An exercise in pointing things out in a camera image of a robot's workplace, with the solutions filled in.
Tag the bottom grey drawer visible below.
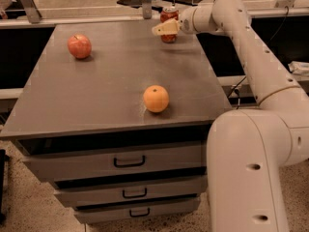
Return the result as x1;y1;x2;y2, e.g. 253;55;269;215
74;195;200;224

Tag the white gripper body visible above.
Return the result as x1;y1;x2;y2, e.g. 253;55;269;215
179;7;195;34

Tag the top grey drawer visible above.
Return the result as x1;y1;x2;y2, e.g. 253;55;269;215
23;141;206;182

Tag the grey drawer cabinet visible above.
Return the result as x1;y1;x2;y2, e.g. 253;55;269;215
1;20;230;211

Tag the black cable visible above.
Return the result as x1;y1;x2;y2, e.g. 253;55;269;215
226;5;290;111

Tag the middle grey drawer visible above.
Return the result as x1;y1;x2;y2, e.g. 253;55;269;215
54;175;207;208

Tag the grey metal railing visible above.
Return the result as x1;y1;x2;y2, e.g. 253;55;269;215
0;0;309;29

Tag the grey drawer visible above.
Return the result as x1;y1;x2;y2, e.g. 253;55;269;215
54;175;207;208
74;195;200;224
23;141;206;182

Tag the red coke can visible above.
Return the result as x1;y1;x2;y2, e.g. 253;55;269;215
160;6;179;44

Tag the red apple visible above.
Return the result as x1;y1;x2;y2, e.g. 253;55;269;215
67;34;92;59

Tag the orange fruit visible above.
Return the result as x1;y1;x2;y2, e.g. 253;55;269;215
143;85;169;113

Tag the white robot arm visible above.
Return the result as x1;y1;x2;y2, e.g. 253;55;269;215
153;0;309;232

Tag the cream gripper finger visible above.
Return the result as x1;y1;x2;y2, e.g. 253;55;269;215
152;18;180;36

